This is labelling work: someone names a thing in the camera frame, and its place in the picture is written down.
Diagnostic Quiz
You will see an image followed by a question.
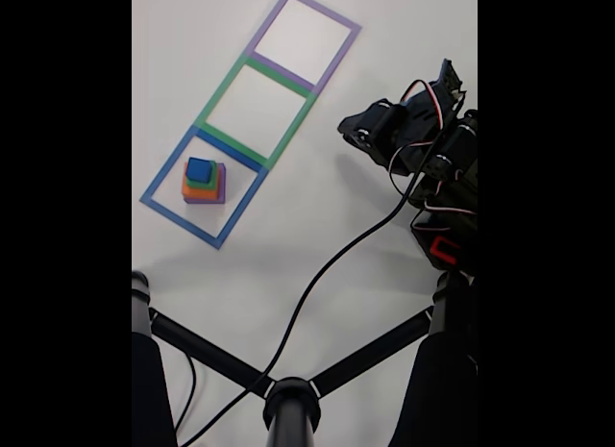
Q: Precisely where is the large purple cube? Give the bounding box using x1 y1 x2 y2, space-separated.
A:
184 162 227 206

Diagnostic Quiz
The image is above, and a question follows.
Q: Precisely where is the green cube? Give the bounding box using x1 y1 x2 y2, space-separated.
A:
185 161 220 189

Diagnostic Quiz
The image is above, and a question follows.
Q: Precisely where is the small blue cube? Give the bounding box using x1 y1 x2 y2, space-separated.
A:
185 157 217 184

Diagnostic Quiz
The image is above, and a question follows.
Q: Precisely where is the orange cube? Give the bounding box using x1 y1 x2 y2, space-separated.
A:
181 162 222 200

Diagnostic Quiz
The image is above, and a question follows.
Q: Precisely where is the black tripod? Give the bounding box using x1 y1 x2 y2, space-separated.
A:
132 268 479 447

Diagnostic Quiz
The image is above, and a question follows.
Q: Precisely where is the red white servo wire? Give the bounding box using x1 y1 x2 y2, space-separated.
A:
410 196 479 233
387 79 468 194

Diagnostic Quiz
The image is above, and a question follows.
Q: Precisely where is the black camera box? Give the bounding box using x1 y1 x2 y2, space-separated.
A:
430 57 468 105

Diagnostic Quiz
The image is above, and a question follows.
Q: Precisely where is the purple square frame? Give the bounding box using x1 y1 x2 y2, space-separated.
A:
247 0 362 93

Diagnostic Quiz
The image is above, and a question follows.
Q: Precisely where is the green square frame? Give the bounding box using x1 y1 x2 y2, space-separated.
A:
197 52 319 170

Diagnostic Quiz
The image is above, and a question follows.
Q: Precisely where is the thick black cable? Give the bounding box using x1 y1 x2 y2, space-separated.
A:
180 98 467 447

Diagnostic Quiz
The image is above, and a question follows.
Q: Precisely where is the blue square frame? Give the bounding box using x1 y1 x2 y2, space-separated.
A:
139 124 269 250

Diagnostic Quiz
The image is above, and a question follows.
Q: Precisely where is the thin black cable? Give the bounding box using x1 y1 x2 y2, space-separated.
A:
173 351 197 432

